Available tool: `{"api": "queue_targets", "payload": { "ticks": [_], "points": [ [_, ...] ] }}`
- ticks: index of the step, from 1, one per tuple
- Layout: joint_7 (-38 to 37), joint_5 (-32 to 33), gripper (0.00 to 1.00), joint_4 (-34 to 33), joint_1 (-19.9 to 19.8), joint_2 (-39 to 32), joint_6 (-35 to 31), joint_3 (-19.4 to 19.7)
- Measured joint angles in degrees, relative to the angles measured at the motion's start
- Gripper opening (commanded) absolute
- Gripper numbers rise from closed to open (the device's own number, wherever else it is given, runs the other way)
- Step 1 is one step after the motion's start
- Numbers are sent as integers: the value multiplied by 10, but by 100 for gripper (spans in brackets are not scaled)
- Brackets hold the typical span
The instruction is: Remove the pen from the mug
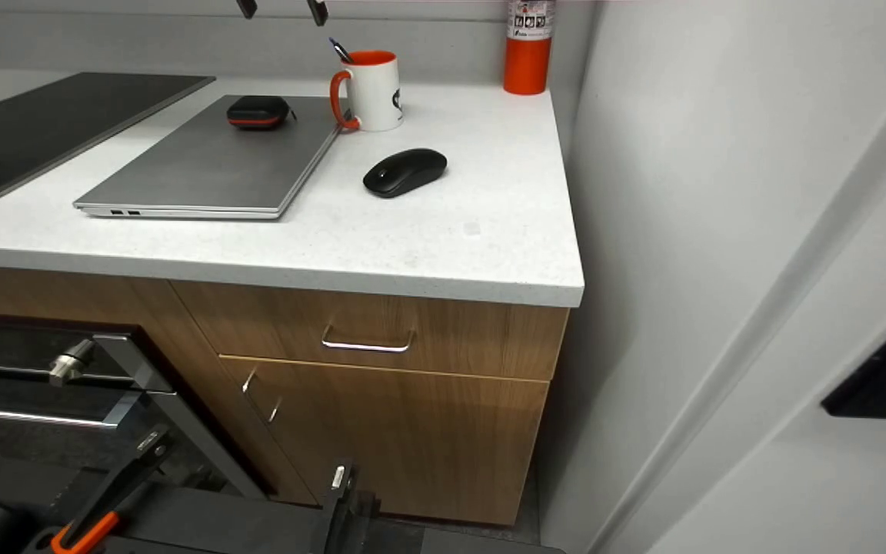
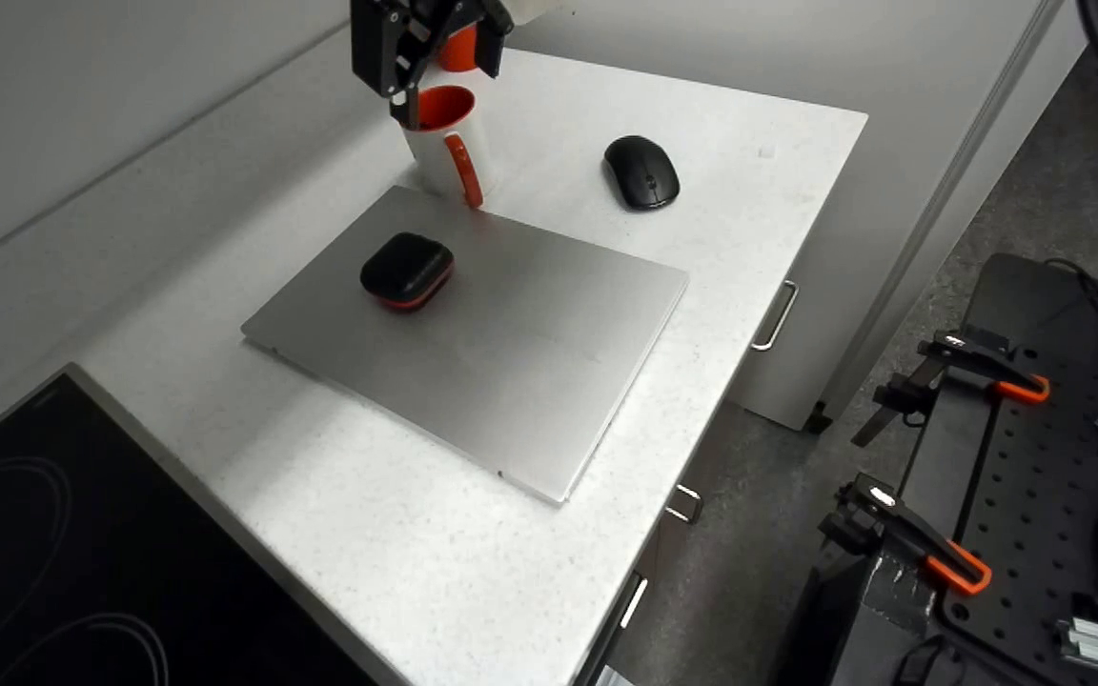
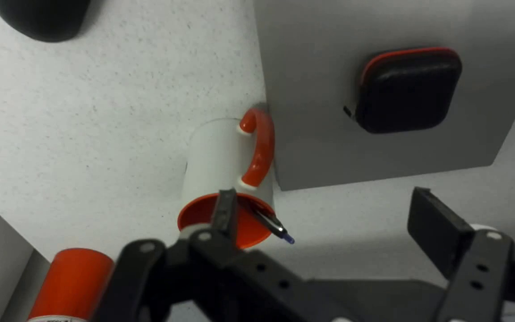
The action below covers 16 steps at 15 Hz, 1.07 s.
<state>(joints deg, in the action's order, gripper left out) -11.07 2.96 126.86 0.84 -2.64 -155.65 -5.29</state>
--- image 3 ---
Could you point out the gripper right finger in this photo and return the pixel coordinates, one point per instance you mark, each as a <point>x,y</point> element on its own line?
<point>485,268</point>

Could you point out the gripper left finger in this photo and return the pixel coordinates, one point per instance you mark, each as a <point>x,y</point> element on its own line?
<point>221,268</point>

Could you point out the black pen with blue tip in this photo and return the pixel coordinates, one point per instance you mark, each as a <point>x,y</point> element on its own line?
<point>270,223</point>

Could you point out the orange cylindrical can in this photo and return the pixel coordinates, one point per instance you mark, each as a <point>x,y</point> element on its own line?
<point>72,286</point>

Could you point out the black square case red trim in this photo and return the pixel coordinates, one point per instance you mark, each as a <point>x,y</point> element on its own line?
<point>407,91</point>

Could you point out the grey flat board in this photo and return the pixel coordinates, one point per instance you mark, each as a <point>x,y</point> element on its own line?
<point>311,67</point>

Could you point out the black round object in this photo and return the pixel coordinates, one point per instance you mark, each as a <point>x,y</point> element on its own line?
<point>43,18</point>

